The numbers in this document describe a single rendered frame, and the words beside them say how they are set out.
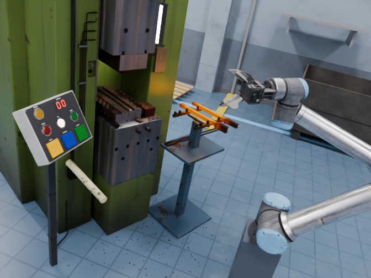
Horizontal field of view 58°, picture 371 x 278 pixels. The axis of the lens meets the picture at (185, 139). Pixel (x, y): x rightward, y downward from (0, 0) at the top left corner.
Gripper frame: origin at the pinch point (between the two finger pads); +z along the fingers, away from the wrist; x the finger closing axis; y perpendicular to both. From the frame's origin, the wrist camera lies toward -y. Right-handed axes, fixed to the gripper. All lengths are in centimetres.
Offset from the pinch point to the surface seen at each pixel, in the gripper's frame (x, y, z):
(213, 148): 93, -76, -54
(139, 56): 26, -88, 7
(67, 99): 39, -63, 51
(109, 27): 9, -88, 26
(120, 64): 28, -83, 20
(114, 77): 63, -134, 12
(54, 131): 47, -46, 59
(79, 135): 55, -52, 46
